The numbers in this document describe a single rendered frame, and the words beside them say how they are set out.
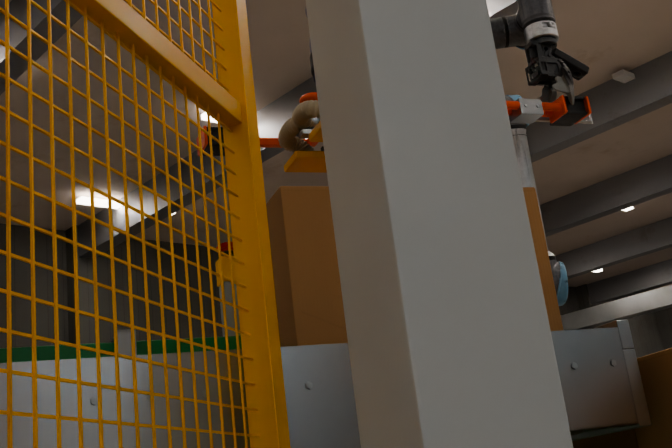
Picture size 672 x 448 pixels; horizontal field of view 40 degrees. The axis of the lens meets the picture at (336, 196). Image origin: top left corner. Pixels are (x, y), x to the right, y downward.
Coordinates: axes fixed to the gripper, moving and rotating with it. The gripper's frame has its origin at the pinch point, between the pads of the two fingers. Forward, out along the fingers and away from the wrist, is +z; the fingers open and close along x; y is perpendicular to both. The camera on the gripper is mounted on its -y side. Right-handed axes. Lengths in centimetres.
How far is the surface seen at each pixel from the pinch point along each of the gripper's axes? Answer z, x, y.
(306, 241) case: 43, 23, 85
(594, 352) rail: 71, 37, 33
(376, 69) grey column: 53, 112, 107
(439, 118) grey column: 58, 112, 100
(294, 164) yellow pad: 14, -7, 75
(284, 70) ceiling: -274, -495, -95
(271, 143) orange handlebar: 2, -23, 75
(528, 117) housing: 3.4, 1.5, 12.6
